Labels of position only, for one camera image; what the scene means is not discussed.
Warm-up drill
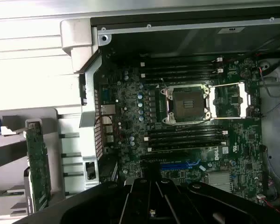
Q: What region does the black RAM slot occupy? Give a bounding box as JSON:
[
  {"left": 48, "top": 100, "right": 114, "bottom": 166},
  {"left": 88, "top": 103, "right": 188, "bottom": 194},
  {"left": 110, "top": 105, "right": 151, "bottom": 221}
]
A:
[
  {"left": 143, "top": 133, "right": 227, "bottom": 141},
  {"left": 147, "top": 139, "right": 227, "bottom": 147},
  {"left": 140, "top": 61, "right": 224, "bottom": 69},
  {"left": 147, "top": 143, "right": 228, "bottom": 153},
  {"left": 141, "top": 72, "right": 224, "bottom": 82},
  {"left": 147, "top": 127, "right": 228, "bottom": 135},
  {"left": 141, "top": 67, "right": 224, "bottom": 75},
  {"left": 140, "top": 56, "right": 224, "bottom": 63}
]

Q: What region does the blue expansion slot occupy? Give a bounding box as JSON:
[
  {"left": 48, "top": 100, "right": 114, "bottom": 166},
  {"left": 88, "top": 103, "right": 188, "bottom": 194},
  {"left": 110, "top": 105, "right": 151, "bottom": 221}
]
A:
[{"left": 160, "top": 161, "right": 194, "bottom": 170}]

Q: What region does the black expansion slot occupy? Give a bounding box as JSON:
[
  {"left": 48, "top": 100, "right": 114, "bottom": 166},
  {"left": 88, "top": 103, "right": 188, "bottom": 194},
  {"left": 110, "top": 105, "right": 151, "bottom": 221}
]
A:
[{"left": 140, "top": 153, "right": 189, "bottom": 162}]

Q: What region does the green motherboard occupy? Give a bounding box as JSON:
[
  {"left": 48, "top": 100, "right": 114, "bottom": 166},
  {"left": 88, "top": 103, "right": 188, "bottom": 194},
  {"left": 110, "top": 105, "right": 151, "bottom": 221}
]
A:
[{"left": 93, "top": 49, "right": 266, "bottom": 203}]

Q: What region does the CPU socket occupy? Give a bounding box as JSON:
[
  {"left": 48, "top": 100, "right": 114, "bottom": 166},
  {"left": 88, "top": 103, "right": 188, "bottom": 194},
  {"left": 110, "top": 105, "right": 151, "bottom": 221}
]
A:
[{"left": 161, "top": 85, "right": 212, "bottom": 124}]

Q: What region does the grey parts rack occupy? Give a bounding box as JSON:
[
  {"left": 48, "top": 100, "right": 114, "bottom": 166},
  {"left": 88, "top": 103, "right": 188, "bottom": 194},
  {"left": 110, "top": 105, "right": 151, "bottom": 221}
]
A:
[{"left": 0, "top": 107, "right": 68, "bottom": 221}]

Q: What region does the open PC case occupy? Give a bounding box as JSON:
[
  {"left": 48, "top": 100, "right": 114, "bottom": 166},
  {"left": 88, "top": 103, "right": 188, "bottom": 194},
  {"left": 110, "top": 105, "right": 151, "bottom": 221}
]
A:
[{"left": 60, "top": 5, "right": 280, "bottom": 217}]

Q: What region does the thin red wire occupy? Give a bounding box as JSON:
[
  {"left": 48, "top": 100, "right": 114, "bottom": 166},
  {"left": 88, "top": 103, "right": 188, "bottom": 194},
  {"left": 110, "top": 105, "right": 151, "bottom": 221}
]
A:
[
  {"left": 255, "top": 52, "right": 280, "bottom": 77},
  {"left": 262, "top": 197, "right": 280, "bottom": 216}
]

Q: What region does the silver chipset heat sink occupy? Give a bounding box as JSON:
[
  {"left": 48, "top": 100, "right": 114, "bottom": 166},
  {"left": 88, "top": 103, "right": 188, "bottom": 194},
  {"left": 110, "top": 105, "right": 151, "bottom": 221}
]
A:
[{"left": 207, "top": 172, "right": 231, "bottom": 193}]

